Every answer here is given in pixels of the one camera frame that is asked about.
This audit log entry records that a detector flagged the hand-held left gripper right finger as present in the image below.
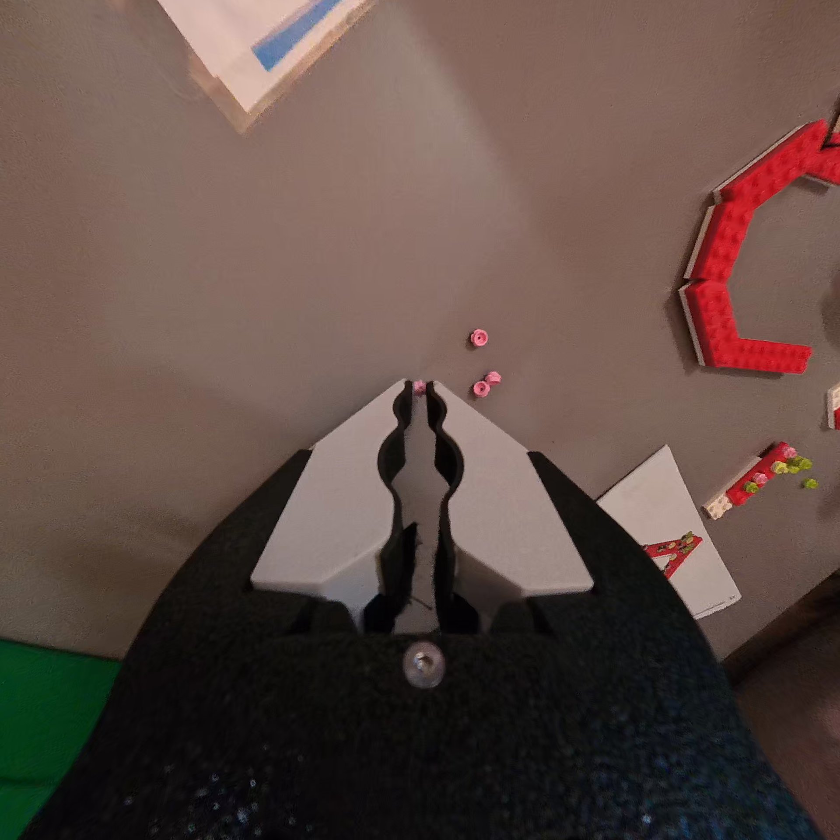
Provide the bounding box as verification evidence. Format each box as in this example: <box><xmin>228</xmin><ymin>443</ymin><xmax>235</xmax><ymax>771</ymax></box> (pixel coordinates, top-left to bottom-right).
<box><xmin>427</xmin><ymin>381</ymin><xmax>595</xmax><ymax>634</ymax></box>

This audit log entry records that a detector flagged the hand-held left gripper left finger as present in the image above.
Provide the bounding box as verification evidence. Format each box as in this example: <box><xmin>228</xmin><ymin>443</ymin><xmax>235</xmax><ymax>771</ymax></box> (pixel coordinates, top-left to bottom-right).
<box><xmin>251</xmin><ymin>379</ymin><xmax>419</xmax><ymax>634</ymax></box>

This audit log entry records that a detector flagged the green plastic bin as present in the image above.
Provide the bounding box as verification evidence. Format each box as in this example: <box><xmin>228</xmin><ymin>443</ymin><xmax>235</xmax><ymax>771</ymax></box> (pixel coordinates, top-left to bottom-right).
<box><xmin>0</xmin><ymin>635</ymin><xmax>123</xmax><ymax>840</ymax></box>

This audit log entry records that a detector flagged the white lego instruction leaflet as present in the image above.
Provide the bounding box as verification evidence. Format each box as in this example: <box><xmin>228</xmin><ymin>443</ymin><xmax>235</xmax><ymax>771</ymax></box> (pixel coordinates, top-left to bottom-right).
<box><xmin>596</xmin><ymin>445</ymin><xmax>742</xmax><ymax>620</ymax></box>

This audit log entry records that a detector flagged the red lego strip with flowers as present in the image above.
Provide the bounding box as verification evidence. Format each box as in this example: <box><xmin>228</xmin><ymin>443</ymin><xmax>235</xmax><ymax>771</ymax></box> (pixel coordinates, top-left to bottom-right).
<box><xmin>702</xmin><ymin>441</ymin><xmax>813</xmax><ymax>522</ymax></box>

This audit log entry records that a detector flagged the white booklet with blue print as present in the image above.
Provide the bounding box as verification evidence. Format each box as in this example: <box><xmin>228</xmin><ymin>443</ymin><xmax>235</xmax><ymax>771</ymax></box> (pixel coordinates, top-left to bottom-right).
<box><xmin>156</xmin><ymin>0</ymin><xmax>376</xmax><ymax>133</ymax></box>

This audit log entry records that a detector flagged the red curved lego frame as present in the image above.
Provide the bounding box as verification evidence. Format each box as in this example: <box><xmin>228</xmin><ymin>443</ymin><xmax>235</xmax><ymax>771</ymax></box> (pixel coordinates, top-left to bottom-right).
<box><xmin>678</xmin><ymin>118</ymin><xmax>840</xmax><ymax>375</ymax></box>

